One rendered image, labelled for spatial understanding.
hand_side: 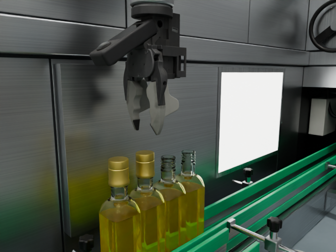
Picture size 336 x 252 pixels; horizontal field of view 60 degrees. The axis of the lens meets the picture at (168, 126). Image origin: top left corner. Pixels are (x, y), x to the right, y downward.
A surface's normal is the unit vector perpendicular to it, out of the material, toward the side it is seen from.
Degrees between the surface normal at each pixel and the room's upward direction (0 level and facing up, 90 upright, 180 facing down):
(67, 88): 90
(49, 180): 90
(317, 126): 90
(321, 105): 90
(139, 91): 101
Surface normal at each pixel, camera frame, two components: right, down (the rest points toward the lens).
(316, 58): -0.72, 0.12
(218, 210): 0.69, 0.13
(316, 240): 0.00, -0.98
